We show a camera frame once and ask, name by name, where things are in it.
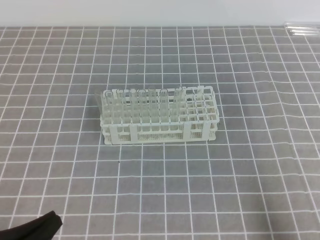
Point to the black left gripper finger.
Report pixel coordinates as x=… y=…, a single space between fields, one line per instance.
x=42 y=228

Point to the clear glass test tube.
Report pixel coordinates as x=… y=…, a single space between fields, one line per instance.
x=175 y=107

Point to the white plastic test tube rack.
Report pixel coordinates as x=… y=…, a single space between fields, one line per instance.
x=197 y=120

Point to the grey checkered tablecloth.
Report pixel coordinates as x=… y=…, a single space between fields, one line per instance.
x=258 y=180

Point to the spare glass tubes far corner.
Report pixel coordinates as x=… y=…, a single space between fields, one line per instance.
x=306 y=29

